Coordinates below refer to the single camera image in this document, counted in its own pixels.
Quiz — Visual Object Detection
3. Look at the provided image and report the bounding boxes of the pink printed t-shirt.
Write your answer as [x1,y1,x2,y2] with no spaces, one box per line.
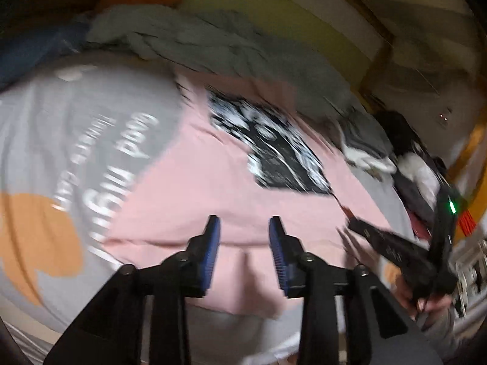
[104,71,388,318]

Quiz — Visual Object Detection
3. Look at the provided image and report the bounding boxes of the right hand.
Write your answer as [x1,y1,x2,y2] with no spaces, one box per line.
[391,274,452,323]

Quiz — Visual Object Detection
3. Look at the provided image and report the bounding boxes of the white plush toy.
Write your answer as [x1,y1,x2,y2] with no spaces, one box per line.
[397,152,440,209]

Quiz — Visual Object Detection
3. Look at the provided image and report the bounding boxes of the folded white garment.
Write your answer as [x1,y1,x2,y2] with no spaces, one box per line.
[342,143,397,174]

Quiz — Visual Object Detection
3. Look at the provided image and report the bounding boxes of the folded dark grey garment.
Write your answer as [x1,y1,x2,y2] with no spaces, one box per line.
[338,108,393,159]

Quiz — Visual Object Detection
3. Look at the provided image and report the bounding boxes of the grey printed bed sheet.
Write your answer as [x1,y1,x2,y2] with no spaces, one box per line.
[1,52,414,364]

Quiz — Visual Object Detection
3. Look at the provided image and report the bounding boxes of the grey-green crumpled blanket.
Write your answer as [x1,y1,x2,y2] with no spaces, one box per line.
[87,5,365,120]

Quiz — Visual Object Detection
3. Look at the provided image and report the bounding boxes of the checkered floral curtain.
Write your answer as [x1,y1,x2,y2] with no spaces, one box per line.
[361,0,483,93]

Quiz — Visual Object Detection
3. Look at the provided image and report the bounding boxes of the green and white mattress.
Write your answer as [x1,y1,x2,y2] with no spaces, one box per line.
[180,0,383,88]

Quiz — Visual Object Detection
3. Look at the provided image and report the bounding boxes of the blue pillow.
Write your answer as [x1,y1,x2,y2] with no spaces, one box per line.
[1,22,90,91]

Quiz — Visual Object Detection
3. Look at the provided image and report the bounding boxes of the wooden bed frame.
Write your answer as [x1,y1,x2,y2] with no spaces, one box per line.
[308,0,487,206]

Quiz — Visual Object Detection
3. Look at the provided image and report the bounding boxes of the wall power socket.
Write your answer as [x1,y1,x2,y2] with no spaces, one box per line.
[437,107,452,127]

